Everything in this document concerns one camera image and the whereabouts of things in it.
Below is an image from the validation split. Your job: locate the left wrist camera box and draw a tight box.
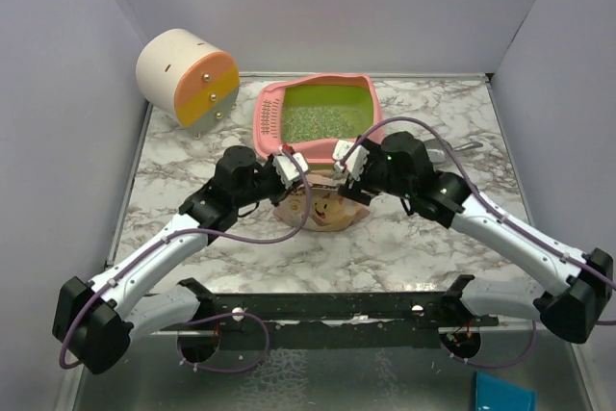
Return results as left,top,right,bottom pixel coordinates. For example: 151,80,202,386
273,144,309,189

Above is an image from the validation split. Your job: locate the grey metal litter scoop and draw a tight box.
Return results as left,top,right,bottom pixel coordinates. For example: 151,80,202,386
423,139,483,164

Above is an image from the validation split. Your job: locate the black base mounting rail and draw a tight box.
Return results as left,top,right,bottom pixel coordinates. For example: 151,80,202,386
173,275,498,361

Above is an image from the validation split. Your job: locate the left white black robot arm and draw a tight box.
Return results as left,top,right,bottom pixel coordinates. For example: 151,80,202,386
52,145,309,374

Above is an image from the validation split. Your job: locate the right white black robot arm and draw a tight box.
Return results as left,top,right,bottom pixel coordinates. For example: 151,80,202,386
333,132,614,344

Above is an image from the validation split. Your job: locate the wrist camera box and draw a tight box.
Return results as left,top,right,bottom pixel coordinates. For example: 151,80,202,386
273,144,309,189
332,140,369,180

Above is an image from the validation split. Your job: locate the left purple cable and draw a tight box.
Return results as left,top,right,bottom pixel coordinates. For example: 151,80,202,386
58,148,312,370

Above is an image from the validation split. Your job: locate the pink and green litter box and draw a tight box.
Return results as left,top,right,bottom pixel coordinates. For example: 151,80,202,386
253,73,383,166

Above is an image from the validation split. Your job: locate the cream cylindrical cat house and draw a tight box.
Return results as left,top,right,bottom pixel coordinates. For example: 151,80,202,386
135,29,241,138

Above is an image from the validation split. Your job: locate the orange cat litter bag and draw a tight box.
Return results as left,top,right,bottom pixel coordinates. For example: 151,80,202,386
273,170,370,232

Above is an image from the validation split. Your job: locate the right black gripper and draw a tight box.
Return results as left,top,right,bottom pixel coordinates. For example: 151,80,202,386
337,136,413,204

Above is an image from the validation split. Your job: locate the blue plastic object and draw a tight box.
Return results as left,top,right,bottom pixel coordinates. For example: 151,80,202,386
475,372,536,411

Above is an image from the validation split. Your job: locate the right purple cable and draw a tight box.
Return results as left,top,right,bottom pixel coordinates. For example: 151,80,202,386
339,116,616,370

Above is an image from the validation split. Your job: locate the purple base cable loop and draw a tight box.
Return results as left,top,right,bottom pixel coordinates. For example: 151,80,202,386
176,312,271,373

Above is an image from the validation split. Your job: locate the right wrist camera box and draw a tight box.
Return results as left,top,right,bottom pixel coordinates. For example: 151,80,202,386
332,140,369,180

